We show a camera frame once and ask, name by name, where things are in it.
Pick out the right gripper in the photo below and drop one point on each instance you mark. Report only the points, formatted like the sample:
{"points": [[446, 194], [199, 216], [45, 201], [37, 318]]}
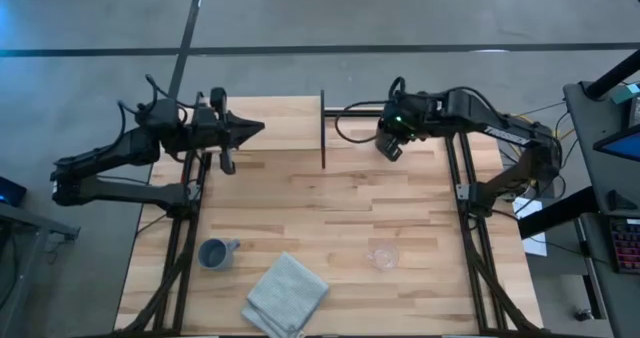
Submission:
{"points": [[405, 113]]}

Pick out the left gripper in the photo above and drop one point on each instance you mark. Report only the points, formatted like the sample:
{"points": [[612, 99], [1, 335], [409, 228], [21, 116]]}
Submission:
{"points": [[227, 158]]}

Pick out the grey ceramic mug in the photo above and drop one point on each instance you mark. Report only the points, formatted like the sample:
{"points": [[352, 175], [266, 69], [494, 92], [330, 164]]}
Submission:
{"points": [[215, 255]]}

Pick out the clear glass mug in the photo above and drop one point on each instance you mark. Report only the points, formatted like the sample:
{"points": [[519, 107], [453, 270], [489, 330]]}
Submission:
{"points": [[385, 258]]}

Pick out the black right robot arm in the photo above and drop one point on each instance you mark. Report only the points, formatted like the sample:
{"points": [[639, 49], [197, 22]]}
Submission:
{"points": [[500, 128]]}

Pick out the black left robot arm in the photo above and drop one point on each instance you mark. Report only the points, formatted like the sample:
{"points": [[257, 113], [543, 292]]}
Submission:
{"points": [[115, 150]]}

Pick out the grey waffle-weave cloth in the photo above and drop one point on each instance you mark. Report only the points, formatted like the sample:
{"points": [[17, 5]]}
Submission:
{"points": [[287, 298]]}

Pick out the dark grey side desk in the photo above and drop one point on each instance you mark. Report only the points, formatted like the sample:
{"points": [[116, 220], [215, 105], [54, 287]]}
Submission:
{"points": [[585, 128]]}

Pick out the black beam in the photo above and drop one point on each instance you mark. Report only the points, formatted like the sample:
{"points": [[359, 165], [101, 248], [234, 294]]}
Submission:
{"points": [[555, 215]]}

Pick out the white paper sheet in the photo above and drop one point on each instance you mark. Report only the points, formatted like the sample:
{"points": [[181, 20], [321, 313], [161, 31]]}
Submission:
{"points": [[535, 243]]}

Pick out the black slanted pole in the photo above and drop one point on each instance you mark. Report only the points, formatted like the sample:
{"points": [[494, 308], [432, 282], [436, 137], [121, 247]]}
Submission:
{"points": [[615, 75]]}

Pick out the blue-screen monitor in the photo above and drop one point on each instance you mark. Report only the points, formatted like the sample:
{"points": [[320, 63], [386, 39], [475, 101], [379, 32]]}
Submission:
{"points": [[622, 145]]}

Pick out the teal box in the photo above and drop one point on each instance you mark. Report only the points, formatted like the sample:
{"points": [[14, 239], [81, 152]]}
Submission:
{"points": [[625, 93]]}

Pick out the black triangular stand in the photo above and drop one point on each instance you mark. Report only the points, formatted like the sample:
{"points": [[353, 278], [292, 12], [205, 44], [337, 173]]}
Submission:
{"points": [[620, 202]]}

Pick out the grey side table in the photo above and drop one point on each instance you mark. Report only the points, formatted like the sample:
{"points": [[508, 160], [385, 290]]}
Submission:
{"points": [[30, 223]]}

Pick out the black device with blue light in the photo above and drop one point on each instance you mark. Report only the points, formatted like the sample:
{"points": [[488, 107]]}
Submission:
{"points": [[10, 190]]}

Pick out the keyboard with colourful keys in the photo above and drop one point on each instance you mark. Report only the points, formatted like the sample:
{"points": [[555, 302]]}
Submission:
{"points": [[627, 245]]}

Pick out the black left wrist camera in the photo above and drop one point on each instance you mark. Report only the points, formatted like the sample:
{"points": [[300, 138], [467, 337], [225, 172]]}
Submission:
{"points": [[204, 117]]}

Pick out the wooden shelf with black frame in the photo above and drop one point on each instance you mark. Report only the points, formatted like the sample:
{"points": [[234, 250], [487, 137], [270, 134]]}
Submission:
{"points": [[290, 123]]}

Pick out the black aluminium table frame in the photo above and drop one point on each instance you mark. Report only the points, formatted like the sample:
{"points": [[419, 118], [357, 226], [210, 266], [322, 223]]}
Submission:
{"points": [[350, 113]]}

